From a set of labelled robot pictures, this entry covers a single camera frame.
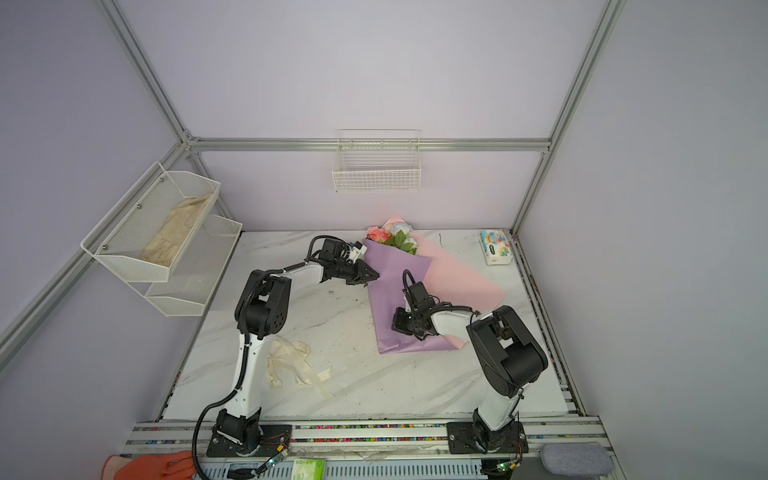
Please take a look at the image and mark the orange rubber glove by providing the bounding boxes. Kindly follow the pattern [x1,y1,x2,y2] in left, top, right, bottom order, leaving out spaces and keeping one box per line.
[101,451,197,480]

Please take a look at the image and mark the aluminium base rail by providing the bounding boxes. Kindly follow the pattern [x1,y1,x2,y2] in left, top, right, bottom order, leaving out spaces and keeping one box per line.
[122,415,613,480]

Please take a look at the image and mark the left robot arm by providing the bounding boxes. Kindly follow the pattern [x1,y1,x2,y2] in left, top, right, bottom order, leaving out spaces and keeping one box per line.
[192,235,379,458]

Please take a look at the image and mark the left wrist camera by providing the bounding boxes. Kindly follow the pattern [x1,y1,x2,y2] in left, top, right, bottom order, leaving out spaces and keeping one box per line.
[347,242,367,263]

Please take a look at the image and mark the upper white mesh shelf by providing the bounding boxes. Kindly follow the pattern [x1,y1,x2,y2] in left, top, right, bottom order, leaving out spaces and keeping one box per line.
[80,162,220,283]

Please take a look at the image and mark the tissue pack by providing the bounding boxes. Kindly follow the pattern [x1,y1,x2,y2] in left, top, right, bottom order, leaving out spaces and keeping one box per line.
[480,230,513,266]

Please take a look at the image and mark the white mesh shelf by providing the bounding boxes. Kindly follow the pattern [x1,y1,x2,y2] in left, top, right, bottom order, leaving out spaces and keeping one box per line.
[80,162,220,283]
[144,214,242,317]

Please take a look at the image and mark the beige cloth in shelf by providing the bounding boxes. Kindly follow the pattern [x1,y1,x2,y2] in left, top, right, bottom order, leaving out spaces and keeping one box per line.
[140,194,211,267]

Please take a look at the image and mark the cream printed ribbon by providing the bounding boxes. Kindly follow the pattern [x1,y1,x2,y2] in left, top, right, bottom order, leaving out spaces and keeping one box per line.
[266,336,334,400]

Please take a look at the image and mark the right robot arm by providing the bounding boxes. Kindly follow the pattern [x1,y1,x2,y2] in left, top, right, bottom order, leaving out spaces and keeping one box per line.
[392,270,549,456]

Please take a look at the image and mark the white wire wall basket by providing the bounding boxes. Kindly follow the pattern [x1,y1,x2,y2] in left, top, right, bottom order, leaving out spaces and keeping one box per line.
[332,129,422,194]

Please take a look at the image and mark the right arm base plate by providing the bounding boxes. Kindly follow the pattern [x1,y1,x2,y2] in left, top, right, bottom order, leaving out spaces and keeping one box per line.
[446,420,529,455]

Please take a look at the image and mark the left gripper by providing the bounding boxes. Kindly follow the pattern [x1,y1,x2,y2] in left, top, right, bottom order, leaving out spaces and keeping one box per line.
[335,258,380,286]

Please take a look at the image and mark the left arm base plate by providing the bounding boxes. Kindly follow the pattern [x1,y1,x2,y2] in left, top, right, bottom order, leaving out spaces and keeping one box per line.
[205,424,293,458]

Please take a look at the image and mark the white blue fake rose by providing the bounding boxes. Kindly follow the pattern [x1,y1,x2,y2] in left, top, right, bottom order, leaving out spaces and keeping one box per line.
[390,222,412,242]

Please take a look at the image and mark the green label box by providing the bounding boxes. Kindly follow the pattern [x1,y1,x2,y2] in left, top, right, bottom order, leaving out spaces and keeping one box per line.
[290,459,326,480]

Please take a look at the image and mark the lower white mesh shelf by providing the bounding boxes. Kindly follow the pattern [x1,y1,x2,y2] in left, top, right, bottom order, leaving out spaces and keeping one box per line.
[144,214,242,317]

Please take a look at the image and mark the grey sponge pad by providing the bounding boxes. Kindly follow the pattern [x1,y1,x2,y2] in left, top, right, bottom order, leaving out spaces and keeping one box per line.
[540,443,614,478]

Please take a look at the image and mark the pink purple wrapping paper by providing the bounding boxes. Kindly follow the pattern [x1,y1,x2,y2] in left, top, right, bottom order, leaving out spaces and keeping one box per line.
[363,233,506,355]

